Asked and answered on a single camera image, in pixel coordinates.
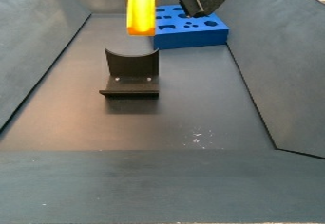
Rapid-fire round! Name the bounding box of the yellow arch object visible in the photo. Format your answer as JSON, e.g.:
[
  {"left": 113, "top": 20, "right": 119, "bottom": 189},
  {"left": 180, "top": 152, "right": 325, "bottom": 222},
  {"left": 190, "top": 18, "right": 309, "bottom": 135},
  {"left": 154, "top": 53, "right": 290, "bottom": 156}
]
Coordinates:
[{"left": 127, "top": 0, "right": 156, "bottom": 36}]

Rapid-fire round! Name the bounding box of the blue foam shape board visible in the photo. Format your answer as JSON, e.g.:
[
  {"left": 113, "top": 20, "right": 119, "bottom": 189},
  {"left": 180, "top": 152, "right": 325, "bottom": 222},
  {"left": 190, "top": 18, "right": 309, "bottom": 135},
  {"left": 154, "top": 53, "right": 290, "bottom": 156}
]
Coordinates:
[{"left": 151, "top": 5, "right": 230, "bottom": 50}]

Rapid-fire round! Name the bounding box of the black curved fixture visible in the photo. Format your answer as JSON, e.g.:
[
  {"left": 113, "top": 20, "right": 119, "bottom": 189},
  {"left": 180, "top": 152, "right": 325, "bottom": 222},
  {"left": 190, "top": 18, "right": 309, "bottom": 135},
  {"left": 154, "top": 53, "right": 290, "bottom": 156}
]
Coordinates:
[{"left": 99, "top": 50, "right": 159, "bottom": 98}]

